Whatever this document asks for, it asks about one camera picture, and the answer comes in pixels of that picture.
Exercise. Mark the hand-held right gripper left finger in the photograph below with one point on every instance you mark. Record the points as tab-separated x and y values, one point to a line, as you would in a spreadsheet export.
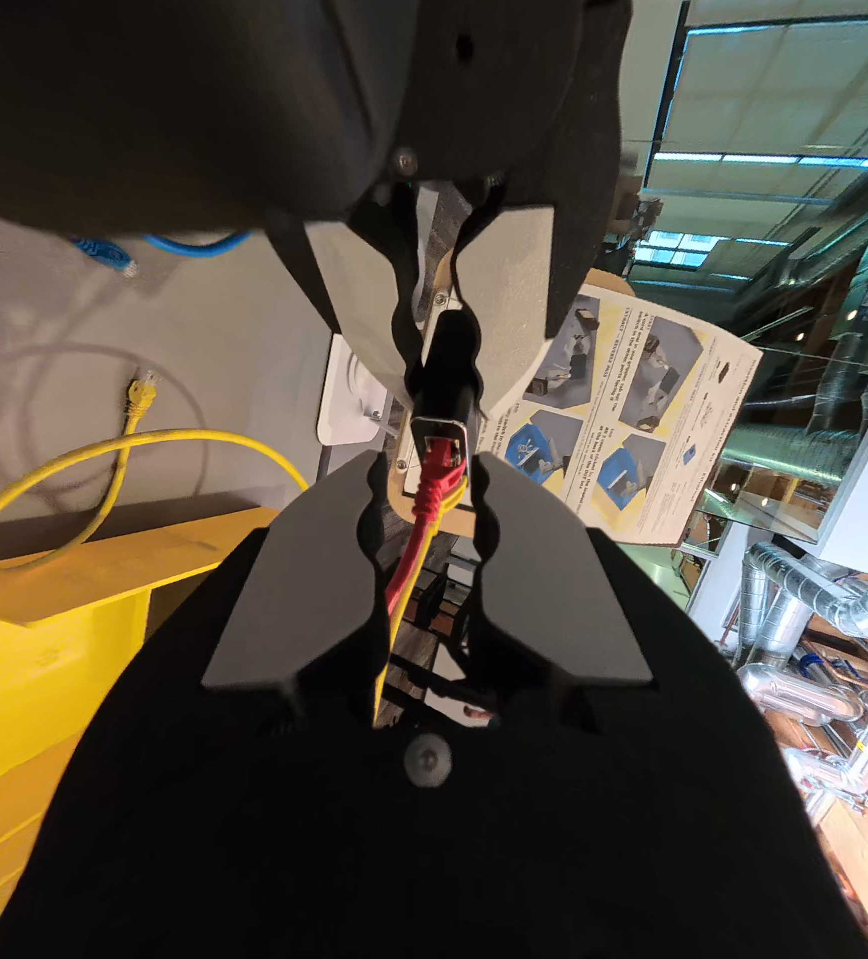
292	599

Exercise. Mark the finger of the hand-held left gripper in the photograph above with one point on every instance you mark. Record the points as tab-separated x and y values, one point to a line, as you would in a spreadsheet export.
513	300
359	300

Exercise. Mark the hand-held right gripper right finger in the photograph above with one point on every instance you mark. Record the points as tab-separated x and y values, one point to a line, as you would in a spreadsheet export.
561	599

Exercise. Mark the black ethernet splitter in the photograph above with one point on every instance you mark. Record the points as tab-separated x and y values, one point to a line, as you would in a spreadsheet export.
445	359

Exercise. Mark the yellow plastic bin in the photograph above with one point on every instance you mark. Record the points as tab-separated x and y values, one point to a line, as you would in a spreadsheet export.
44	674

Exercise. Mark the white sign stand base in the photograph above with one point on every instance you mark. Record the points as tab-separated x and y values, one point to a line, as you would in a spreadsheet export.
340	404

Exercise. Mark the instruction sign board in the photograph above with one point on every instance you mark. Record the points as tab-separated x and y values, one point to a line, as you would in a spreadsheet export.
629	404

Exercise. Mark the cluster of silver ducts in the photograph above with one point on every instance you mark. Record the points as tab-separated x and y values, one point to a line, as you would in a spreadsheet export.
808	599

